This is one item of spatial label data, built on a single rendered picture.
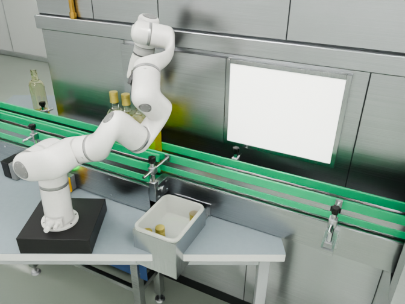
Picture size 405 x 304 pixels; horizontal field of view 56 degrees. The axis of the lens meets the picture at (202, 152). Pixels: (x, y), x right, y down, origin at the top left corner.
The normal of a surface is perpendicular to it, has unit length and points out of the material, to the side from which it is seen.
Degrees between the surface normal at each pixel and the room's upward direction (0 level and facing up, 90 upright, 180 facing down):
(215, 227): 0
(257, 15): 90
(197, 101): 90
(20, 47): 90
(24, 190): 0
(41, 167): 86
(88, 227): 2
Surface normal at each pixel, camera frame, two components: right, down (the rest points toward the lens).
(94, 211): 0.04, -0.89
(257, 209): -0.45, 0.43
